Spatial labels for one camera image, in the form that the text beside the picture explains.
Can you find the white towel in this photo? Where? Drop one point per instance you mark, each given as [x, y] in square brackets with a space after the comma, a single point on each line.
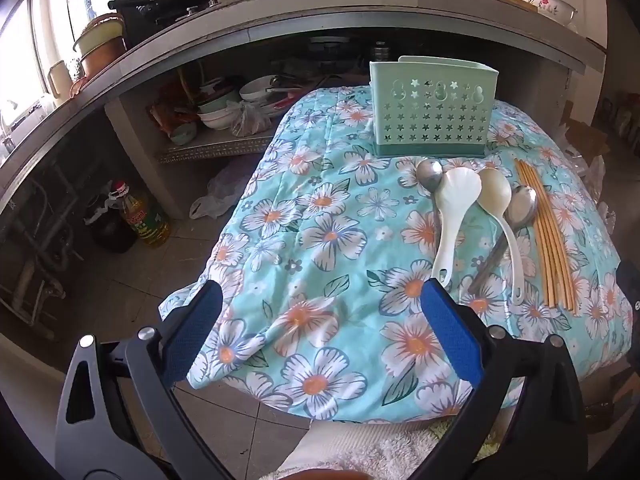
[360, 452]

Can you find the metal shelf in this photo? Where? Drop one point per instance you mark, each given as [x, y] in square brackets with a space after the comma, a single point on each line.
[210, 149]

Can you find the concrete kitchen counter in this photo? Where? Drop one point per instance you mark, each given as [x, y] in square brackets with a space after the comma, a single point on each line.
[350, 2]

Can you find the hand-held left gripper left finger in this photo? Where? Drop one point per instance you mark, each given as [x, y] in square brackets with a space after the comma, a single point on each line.
[192, 330]

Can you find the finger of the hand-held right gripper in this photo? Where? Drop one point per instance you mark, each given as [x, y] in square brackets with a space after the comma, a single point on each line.
[629, 290]

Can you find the cream plastic ladle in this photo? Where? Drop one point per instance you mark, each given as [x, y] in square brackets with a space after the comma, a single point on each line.
[495, 190]

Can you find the pile of bowls and dishes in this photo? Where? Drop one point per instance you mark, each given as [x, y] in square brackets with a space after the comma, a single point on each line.
[217, 110]

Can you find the black appliance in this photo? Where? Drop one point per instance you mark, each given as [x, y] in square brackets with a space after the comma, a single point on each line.
[125, 25]

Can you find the small metal spoon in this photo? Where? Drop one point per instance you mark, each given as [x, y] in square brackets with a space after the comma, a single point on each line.
[429, 172]

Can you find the cream and copper pot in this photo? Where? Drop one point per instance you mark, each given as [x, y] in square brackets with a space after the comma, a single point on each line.
[100, 45]

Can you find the cream mug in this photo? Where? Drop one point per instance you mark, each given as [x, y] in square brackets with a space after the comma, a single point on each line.
[59, 80]

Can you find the yellow cooking oil bottle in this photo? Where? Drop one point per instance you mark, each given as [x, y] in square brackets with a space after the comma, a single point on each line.
[145, 220]

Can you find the small clear plastic bag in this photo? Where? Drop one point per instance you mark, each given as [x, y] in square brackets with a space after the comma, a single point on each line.
[247, 120]

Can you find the green star-pattern utensil holder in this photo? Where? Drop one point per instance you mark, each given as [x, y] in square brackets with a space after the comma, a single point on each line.
[435, 110]

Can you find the floral turquoise blanket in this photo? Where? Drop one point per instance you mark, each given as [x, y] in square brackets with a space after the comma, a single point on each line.
[325, 210]

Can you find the metal pipes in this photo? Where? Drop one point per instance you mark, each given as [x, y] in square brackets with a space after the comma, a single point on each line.
[40, 260]

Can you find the bundle of wooden chopsticks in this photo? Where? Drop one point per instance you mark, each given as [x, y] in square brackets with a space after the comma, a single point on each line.
[542, 220]

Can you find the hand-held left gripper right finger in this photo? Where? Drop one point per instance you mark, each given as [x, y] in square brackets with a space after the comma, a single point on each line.
[450, 330]

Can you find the gas stove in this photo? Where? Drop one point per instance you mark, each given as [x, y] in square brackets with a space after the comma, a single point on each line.
[200, 10]

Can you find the cardboard box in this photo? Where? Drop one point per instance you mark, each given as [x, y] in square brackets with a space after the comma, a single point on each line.
[585, 135]

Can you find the white plastic bag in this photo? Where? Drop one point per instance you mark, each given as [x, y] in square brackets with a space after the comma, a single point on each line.
[215, 200]

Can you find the white shell-shaped rice paddle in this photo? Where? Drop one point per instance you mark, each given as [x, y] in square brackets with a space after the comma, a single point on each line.
[457, 200]

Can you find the dark plastic bottle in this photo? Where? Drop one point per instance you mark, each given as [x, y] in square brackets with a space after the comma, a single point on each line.
[110, 230]

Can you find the white floral enamel bowl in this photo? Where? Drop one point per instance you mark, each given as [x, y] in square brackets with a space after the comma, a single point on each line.
[545, 5]

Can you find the large metal spoon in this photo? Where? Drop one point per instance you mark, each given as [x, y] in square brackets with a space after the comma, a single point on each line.
[522, 205]

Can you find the stacked metal pot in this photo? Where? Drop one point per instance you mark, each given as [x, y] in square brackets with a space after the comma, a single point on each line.
[383, 52]

